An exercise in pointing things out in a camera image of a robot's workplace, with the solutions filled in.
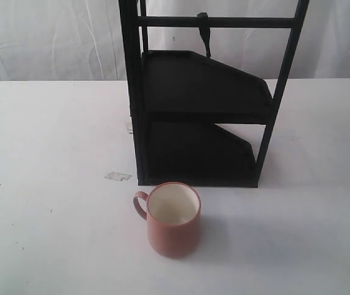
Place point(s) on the small tape scrap by rack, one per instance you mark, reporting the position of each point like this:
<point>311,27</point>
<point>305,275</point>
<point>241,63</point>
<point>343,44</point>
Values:
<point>129,127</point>

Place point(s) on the black two-tier shelf rack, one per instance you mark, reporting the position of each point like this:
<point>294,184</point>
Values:
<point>196,120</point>

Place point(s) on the clear tape piece on table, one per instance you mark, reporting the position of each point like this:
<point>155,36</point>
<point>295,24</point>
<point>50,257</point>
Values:
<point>116,176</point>

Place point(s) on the terracotta pink ceramic mug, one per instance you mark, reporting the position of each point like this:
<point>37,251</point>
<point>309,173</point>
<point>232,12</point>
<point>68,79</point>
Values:
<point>172,211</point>

